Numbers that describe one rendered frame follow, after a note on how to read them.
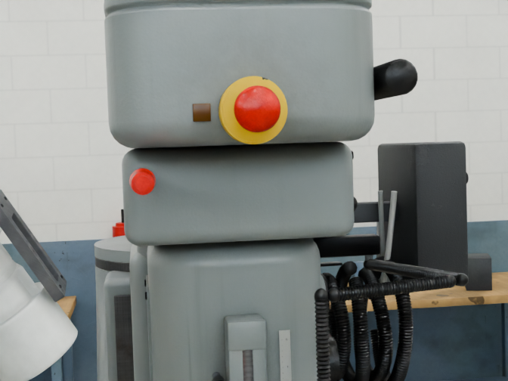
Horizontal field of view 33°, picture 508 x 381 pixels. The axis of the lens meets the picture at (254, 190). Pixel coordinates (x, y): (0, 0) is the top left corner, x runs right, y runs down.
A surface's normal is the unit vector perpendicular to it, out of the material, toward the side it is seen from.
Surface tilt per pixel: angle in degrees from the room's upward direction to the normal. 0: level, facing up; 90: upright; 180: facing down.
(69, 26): 90
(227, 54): 90
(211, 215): 90
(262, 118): 94
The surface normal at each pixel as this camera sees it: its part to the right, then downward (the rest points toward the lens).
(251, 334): 0.14, 0.05
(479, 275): -0.18, 0.06
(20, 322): 0.47, 0.01
